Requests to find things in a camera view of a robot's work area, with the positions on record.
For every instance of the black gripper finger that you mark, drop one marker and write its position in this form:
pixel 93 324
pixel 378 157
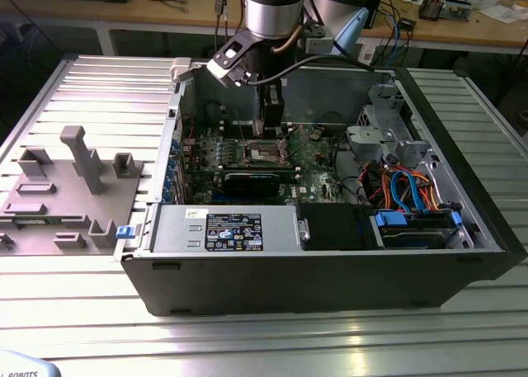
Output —
pixel 274 113

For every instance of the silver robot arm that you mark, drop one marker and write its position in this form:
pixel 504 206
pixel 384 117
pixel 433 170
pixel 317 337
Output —
pixel 272 6

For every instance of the CPU socket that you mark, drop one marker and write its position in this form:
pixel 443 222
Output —
pixel 262 152

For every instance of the round coin battery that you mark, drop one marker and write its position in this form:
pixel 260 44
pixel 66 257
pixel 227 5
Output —
pixel 315 135

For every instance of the green motherboard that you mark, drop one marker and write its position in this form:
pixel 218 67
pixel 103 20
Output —
pixel 308 167

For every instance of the black graphics card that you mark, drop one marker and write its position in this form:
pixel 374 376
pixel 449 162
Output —
pixel 251 186

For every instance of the pale grey case latch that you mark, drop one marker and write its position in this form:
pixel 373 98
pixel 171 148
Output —
pixel 180 69

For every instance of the white label box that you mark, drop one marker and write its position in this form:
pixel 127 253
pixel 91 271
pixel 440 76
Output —
pixel 366 56

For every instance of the grey metal drive cage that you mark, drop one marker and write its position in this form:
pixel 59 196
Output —
pixel 367 139

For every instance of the black desktop box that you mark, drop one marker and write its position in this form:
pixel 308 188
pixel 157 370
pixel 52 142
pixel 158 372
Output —
pixel 376 6

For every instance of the black plastic shroud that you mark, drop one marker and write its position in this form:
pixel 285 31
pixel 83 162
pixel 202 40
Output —
pixel 330 228

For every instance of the small black adapter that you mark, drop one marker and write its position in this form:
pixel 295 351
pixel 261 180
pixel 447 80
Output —
pixel 407 24

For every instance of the grey power supply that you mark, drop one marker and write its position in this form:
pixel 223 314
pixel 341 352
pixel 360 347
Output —
pixel 173 228

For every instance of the metal heatsink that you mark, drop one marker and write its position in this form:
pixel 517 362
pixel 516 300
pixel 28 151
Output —
pixel 431 8

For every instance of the black PC case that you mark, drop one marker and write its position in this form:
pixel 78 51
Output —
pixel 288 286

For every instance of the wooden workbench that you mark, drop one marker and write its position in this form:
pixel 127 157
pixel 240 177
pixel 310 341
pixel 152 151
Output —
pixel 453 32

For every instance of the hard disk in blue carrier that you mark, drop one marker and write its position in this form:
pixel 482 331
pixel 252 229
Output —
pixel 412 237

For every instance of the blue plastic latch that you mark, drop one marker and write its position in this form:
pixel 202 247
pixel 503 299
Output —
pixel 125 232

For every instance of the grey open electronics device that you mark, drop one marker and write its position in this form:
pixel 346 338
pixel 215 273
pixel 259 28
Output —
pixel 458 10

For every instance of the grey parts rack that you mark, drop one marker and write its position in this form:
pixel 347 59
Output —
pixel 62 204

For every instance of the white paper sheet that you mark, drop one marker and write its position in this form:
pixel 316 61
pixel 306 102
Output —
pixel 501 14

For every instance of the green RAM stick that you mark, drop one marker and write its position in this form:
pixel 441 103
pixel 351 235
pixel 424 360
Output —
pixel 29 221

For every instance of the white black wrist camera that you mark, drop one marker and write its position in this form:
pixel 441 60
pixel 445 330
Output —
pixel 218 69

